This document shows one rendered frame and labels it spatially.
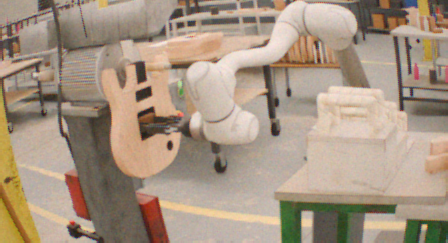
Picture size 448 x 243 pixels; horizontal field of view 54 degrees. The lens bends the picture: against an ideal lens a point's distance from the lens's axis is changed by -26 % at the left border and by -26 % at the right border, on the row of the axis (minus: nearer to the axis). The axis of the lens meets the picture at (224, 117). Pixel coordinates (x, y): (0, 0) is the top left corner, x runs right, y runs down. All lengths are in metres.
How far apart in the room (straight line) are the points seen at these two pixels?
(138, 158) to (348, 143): 0.78
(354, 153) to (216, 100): 0.45
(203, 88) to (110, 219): 0.96
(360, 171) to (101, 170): 1.17
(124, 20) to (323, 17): 0.71
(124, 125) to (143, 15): 0.38
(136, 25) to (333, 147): 0.76
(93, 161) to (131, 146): 0.41
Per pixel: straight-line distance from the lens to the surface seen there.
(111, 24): 1.90
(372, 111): 1.43
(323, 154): 1.52
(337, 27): 1.94
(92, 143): 2.22
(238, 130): 1.69
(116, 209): 2.34
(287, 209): 1.64
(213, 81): 1.61
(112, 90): 1.82
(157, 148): 2.00
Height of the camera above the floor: 1.58
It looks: 15 degrees down
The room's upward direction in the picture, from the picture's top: 8 degrees counter-clockwise
